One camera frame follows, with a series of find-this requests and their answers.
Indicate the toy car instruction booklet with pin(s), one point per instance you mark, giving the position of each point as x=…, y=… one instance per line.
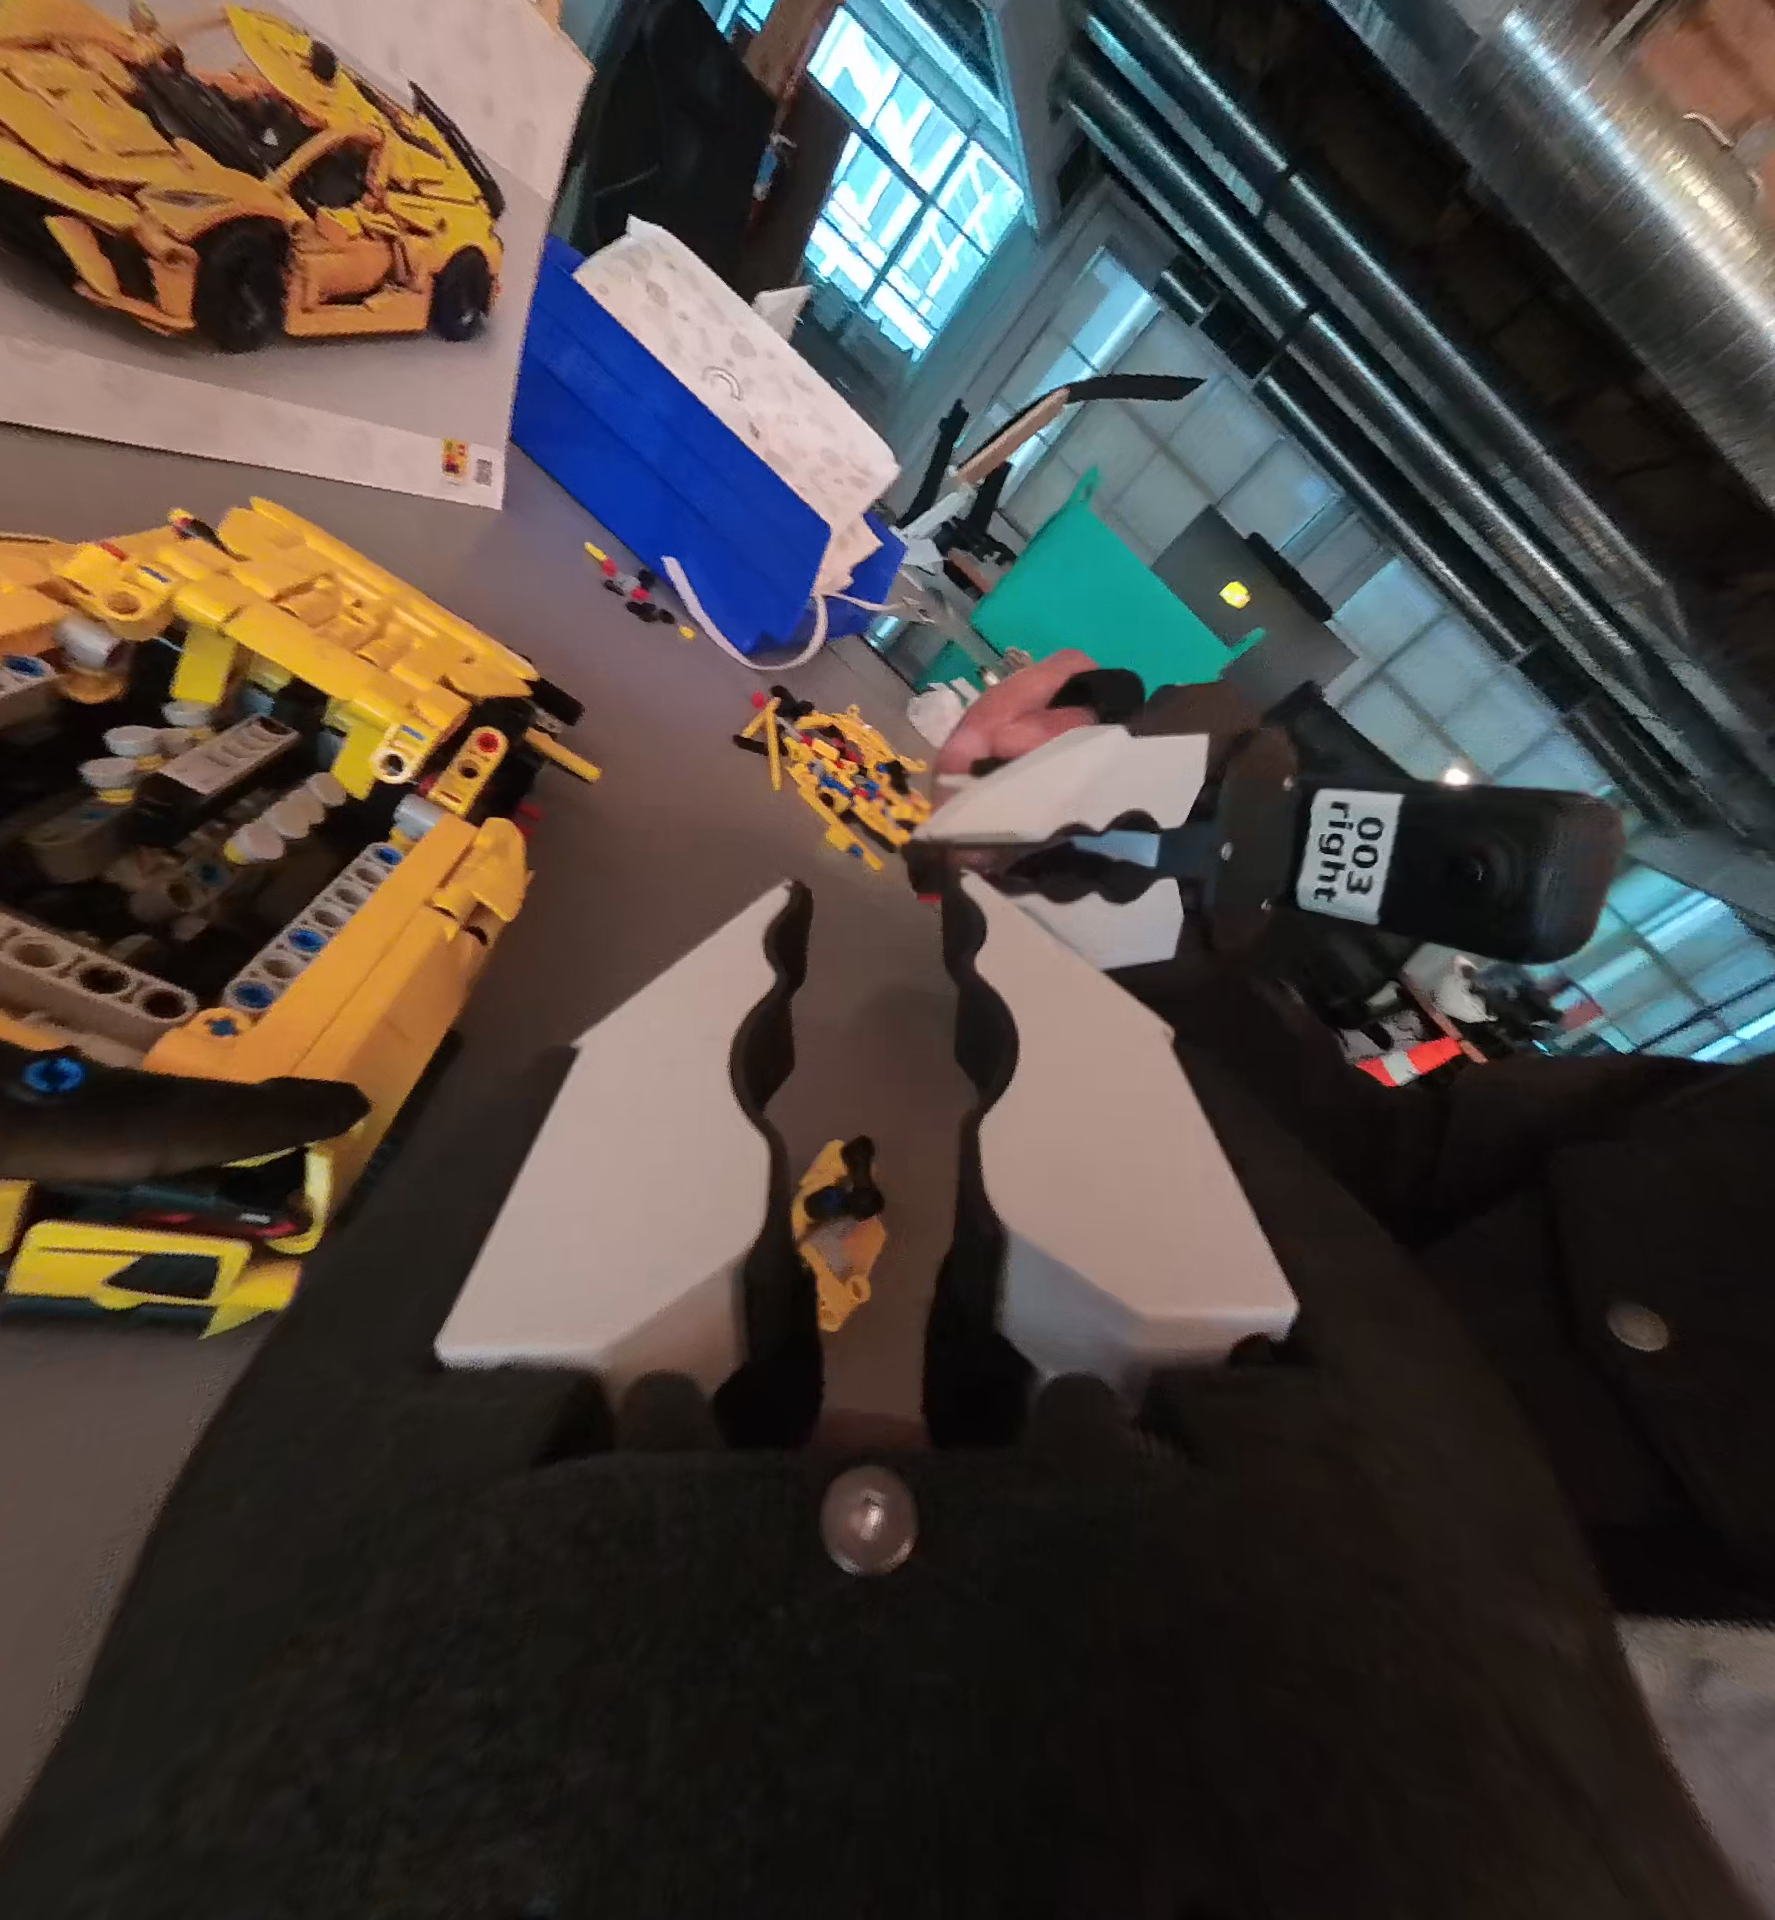
x=377, y=391

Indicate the person's torso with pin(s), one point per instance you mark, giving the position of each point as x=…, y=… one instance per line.
x=1697, y=1426

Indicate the yellow toy brick car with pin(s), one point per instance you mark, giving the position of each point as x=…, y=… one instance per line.
x=377, y=975

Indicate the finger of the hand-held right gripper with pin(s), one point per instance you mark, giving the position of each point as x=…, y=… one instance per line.
x=1082, y=780
x=1113, y=922

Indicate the person's right forearm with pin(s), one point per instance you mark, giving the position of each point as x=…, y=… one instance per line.
x=1276, y=1050

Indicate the orange traffic cone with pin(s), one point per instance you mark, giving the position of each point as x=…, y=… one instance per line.
x=1406, y=1061

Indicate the scatter of black red bricks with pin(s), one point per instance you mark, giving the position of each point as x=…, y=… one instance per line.
x=640, y=586

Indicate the blue plastic bin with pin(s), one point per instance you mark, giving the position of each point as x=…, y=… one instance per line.
x=647, y=437

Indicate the grey desk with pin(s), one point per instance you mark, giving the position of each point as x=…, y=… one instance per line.
x=647, y=931

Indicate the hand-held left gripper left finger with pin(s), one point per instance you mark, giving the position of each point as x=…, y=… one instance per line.
x=619, y=1200

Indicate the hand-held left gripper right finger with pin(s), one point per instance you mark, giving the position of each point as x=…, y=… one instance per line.
x=1113, y=1185

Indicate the silver ventilation duct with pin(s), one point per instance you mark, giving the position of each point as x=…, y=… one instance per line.
x=1652, y=225

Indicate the black backdrop board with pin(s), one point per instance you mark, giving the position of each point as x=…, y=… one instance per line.
x=678, y=122

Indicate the crumpled clear plastic bag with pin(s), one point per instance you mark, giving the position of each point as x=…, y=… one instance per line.
x=940, y=706

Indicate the teal plastic bin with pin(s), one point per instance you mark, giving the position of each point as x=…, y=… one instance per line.
x=1096, y=599

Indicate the dark ceiling pipes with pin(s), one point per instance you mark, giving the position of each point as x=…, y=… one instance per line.
x=1276, y=301

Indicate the grey door yellow sign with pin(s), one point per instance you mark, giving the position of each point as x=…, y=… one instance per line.
x=1276, y=631

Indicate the small yellow brick assembly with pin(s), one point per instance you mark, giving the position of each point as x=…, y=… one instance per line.
x=836, y=1246

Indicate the person's right hand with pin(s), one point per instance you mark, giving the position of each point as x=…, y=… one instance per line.
x=1007, y=721

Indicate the pile of toy bricks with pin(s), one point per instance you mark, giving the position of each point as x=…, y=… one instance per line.
x=843, y=766

